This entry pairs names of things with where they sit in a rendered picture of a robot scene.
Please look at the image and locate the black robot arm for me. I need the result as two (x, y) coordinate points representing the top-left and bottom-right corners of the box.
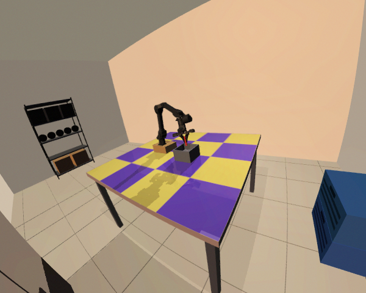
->
(154, 102), (193, 145)

